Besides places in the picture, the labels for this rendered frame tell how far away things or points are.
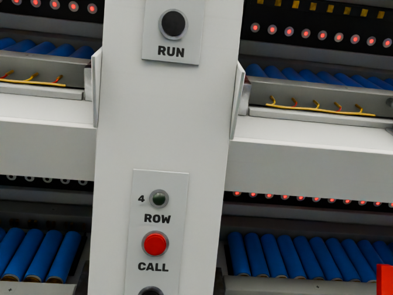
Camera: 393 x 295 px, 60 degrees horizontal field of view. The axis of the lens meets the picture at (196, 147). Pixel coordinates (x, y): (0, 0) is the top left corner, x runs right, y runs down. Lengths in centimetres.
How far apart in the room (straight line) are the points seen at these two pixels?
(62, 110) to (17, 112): 3
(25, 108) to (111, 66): 8
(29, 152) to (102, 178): 6
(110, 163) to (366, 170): 19
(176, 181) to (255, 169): 6
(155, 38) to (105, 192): 11
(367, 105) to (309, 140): 10
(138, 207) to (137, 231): 2
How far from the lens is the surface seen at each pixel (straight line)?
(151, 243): 26
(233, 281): 37
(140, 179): 25
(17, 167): 28
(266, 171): 27
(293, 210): 46
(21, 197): 46
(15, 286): 37
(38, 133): 26
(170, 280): 27
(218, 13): 25
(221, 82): 25
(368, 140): 31
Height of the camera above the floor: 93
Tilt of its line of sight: 7 degrees down
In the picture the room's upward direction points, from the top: 5 degrees clockwise
